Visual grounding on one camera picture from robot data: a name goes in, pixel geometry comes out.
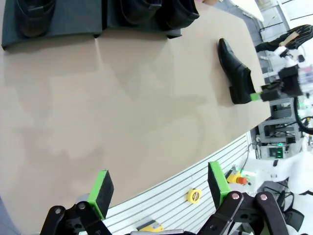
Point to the green-padded left gripper left finger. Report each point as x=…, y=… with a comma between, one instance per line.
x=100, y=195

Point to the black shiny leather shoe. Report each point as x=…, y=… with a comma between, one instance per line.
x=139, y=12

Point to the black loafer with metal buckle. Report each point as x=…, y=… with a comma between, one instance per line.
x=34, y=22

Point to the black pointed dress shoe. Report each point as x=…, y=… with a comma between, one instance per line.
x=234, y=71

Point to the yellow tape roll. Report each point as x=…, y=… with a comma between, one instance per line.
x=194, y=195

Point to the green-padded left gripper right finger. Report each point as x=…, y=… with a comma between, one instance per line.
x=220, y=186

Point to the black chunky heel loafer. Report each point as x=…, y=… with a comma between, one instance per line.
x=178, y=14

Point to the grey electronics rack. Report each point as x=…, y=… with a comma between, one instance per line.
x=276, y=151

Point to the black shoe stand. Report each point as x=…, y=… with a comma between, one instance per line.
x=73, y=19
x=111, y=17

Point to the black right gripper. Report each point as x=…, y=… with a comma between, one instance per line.
x=291, y=80

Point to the white table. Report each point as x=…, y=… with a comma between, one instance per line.
x=249, y=7

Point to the red yellow emergency stop button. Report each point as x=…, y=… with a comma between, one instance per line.
x=242, y=180

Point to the yellow grey hand tool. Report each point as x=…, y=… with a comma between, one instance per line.
x=151, y=227

